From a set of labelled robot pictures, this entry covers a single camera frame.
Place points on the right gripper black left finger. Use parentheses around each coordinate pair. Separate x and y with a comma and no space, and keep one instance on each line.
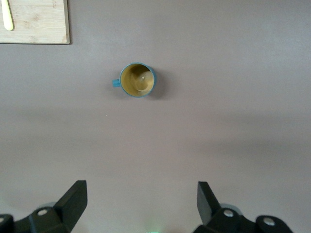
(70,201)

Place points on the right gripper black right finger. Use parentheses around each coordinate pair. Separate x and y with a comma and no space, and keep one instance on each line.
(206,204)

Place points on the teal cup with yellow inside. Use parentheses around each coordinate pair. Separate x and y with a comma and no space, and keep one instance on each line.
(136,80)

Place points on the bamboo cutting board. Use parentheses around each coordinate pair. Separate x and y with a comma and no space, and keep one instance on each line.
(39,21)

